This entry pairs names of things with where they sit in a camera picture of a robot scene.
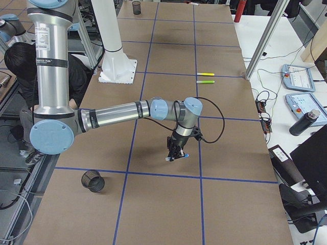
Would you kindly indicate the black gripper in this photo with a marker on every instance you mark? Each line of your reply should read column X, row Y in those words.
column 179, row 141

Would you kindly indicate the blue marker pen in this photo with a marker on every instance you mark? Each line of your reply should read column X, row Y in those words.
column 176, row 158

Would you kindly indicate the red marker pen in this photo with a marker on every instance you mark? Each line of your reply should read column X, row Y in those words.
column 192, row 3

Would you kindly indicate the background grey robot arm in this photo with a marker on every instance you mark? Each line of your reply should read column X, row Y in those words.
column 12, row 31

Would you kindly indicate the green marker pen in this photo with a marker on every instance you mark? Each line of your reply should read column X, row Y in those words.
column 205, row 81

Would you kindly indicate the yellow marker pen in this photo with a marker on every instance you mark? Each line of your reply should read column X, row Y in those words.
column 207, row 74

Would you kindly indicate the near black mesh pen cup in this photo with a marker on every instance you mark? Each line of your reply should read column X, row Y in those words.
column 93, row 181

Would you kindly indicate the black mesh pen cup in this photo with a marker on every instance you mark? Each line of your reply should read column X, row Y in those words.
column 136, row 7
column 93, row 181

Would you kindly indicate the dark water bottle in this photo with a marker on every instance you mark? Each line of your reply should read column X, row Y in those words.
column 304, row 122

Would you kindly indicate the black monitor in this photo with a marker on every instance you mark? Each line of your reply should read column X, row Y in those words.
column 310, row 160

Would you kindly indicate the lower teach pendant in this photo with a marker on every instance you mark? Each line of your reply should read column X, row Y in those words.
column 303, row 102

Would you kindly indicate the teach pendant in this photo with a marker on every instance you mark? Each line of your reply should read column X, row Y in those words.
column 297, row 78
column 303, row 102

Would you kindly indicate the upper teach pendant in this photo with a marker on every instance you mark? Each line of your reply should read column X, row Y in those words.
column 297, row 78

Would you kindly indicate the far black mesh pen cup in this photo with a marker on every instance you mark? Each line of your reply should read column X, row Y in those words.
column 136, row 7

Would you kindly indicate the person in black jacket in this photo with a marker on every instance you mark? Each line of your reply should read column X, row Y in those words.
column 20, row 60

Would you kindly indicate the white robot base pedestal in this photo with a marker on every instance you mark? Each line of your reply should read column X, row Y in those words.
column 116, row 66

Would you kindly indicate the aluminium frame post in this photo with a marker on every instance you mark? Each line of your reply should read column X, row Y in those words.
column 268, row 31

